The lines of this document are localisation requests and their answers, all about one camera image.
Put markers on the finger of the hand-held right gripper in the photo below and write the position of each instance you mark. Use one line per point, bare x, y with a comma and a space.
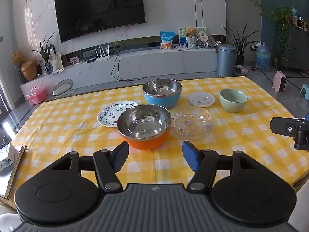
281, 125

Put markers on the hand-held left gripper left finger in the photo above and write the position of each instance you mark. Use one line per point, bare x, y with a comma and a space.
120, 154

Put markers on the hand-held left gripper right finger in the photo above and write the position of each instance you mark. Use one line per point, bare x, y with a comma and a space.
189, 156

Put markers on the clear glass sticker plate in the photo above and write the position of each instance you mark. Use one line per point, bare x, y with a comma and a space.
193, 125

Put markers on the orange steel-lined bowl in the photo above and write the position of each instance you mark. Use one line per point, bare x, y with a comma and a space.
142, 123

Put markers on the white fruit-painted plate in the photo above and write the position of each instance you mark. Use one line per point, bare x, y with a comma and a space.
108, 116

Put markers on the green ceramic bowl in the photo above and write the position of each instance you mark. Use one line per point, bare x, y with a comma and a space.
233, 105

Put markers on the small white sticker plate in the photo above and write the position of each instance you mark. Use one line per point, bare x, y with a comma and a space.
201, 99

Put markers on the blue steel-lined bowl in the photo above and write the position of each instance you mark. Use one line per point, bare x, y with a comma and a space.
157, 101

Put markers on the light blue plastic stool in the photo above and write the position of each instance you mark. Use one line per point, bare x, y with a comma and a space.
304, 90

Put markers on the pink space heater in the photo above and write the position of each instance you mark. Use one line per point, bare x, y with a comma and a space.
279, 82

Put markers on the yellow checked tablecloth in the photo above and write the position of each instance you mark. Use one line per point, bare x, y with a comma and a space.
72, 130

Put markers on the pink patterned bag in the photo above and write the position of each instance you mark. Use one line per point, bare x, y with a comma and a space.
241, 70

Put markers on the blue water bottle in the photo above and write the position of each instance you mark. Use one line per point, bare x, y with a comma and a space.
263, 58

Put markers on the snake plant in black pot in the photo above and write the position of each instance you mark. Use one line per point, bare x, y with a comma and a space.
240, 59

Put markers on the dark grey sideboard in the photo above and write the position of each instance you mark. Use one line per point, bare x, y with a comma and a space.
299, 48

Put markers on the grey-blue trash can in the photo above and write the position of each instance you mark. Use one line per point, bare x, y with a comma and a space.
225, 60

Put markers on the grey folding stool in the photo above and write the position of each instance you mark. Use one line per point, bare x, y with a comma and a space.
62, 87

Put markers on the white marble television cabinet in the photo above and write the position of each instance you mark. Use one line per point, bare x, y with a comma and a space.
144, 62

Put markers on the white router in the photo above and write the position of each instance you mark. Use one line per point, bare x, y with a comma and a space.
102, 58

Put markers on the pink storage box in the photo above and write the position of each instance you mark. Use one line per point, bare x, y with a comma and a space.
36, 96

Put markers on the green pothos plant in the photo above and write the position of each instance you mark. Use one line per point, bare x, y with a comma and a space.
281, 21

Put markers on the small pink picture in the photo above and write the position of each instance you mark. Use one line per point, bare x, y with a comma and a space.
74, 60

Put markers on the pink flat book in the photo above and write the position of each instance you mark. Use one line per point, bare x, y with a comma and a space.
181, 48

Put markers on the patterned display plate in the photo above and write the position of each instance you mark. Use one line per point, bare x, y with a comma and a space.
211, 41

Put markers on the green plant in blue vase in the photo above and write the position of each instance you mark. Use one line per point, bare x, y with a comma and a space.
49, 67

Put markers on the white cardboard box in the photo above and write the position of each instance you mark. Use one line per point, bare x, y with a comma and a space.
7, 158

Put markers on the teddy bear bouquet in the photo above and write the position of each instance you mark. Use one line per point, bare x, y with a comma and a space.
191, 38

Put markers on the round white hand fan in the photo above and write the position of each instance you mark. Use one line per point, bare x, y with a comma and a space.
203, 37

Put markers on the blue snack bag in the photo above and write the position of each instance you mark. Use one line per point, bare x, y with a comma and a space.
167, 40

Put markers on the green picture card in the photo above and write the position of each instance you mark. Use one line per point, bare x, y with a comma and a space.
182, 32

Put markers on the brown round vase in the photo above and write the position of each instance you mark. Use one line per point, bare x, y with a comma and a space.
29, 70

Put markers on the white photo frame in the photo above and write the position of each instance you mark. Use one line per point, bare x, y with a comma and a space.
56, 61

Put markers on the black wall television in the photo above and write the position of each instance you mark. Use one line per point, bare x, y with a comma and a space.
96, 9

